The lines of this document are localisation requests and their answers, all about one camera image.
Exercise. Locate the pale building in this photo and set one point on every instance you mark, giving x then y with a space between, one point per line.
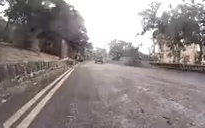
186 53

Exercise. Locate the tall leafy trees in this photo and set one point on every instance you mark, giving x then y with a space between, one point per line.
180 23

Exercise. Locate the cluster of trees and bushes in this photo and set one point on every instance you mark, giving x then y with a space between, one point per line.
121 50

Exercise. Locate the low dark wall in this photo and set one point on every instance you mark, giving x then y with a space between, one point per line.
186 67

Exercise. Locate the grey asphalt road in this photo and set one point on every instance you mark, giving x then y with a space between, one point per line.
123 96

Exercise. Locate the dark building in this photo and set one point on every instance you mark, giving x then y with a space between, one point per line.
53 46

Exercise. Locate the leaf-strewn dirt verge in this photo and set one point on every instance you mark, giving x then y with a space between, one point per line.
20 90

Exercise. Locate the vehicle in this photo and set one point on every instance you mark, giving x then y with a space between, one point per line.
98 60

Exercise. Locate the dry grass slope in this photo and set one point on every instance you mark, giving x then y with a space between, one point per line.
16 53

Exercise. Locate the stone retaining wall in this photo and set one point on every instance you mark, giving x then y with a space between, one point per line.
16 70

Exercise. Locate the group of dark trees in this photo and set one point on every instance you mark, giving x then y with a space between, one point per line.
50 20

